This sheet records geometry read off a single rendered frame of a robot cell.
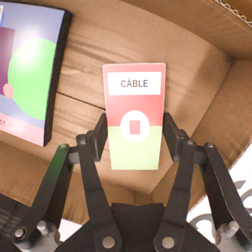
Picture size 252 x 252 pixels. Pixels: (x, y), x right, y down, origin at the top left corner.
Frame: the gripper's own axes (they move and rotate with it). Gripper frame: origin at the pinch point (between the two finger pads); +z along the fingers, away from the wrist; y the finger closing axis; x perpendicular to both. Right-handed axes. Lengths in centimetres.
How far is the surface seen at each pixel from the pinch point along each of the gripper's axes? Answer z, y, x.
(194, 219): -6.7, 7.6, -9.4
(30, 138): 0.4, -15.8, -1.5
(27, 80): 0.4, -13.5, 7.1
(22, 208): -2.8, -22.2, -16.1
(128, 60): 2.9, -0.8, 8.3
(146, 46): 2.9, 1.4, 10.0
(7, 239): -9.5, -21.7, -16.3
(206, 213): -6.8, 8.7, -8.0
